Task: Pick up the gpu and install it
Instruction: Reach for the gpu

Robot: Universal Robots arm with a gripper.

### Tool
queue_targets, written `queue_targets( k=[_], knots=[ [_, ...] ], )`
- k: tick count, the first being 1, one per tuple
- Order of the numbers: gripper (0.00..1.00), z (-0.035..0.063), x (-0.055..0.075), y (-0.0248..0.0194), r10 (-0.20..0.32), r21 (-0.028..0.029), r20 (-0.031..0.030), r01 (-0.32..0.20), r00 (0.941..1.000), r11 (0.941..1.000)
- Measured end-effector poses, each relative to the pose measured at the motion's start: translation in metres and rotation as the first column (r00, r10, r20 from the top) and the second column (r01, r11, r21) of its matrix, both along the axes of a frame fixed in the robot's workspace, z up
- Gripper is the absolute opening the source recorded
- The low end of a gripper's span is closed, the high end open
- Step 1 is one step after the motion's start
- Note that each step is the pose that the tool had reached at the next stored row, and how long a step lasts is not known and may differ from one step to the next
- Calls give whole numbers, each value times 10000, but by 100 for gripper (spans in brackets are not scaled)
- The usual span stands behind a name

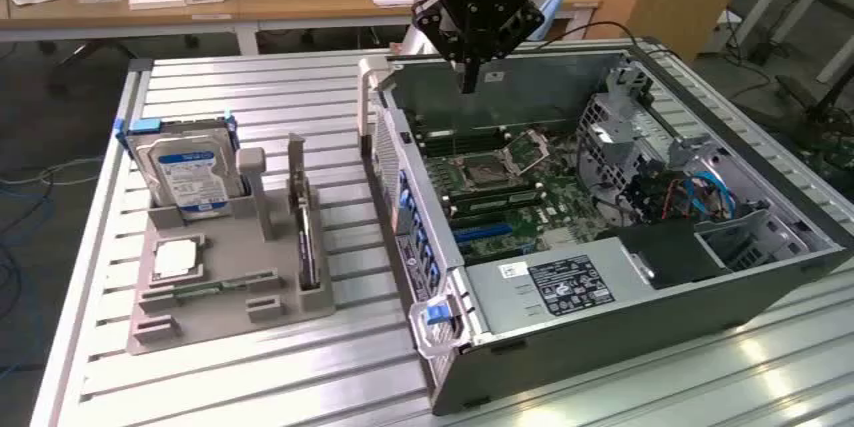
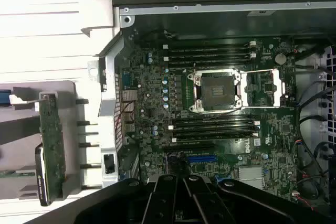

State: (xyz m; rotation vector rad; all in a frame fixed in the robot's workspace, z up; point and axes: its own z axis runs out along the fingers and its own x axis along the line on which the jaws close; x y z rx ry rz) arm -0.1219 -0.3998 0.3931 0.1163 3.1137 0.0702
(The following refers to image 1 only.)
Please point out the silver chipset heatsink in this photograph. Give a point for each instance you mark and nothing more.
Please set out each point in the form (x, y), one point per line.
(562, 238)

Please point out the grey power supply unit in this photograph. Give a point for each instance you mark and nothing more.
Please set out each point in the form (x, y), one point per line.
(508, 307)

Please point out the installed RAM stick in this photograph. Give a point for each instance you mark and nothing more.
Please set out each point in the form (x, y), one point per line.
(501, 206)
(494, 194)

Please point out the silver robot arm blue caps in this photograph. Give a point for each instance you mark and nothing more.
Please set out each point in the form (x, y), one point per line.
(420, 42)

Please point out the loose green RAM stick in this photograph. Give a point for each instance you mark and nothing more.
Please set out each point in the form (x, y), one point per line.
(208, 289)

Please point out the black RAM slot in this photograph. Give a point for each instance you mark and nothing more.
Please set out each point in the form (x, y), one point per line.
(468, 135)
(470, 147)

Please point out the metal socket cover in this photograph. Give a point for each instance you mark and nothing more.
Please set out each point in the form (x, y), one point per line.
(529, 149)

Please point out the green graphics card metal bracket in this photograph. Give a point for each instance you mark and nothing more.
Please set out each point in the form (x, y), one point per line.
(302, 227)

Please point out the blue case latch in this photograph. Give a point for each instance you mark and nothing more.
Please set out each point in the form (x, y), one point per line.
(436, 316)

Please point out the black chair base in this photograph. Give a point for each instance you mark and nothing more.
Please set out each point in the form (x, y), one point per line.
(87, 54)

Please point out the hard disk blue caddy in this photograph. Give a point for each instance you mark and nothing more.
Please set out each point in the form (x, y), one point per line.
(187, 172)

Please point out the grey angled disk bay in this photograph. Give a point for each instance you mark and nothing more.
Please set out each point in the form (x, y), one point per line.
(748, 242)

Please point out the grey metal disk bay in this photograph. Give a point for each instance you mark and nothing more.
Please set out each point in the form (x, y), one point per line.
(621, 147)

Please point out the silver CPU chip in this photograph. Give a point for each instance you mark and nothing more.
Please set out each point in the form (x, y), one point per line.
(175, 259)

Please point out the black plastic shroud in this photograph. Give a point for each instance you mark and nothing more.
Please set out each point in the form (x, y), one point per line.
(668, 252)

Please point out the green motherboard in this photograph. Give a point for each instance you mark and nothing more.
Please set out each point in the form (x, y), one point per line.
(568, 197)

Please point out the white table frame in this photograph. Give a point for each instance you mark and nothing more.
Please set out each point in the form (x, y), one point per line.
(835, 67)

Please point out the CPU socket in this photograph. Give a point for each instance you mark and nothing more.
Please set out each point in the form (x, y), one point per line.
(482, 171)

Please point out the blue expansion slot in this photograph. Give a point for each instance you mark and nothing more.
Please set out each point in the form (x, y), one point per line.
(481, 233)

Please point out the black grey PC case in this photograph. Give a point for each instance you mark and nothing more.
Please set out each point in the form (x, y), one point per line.
(601, 347)

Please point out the grey printed parts rack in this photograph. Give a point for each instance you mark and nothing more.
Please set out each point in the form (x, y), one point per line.
(234, 307)

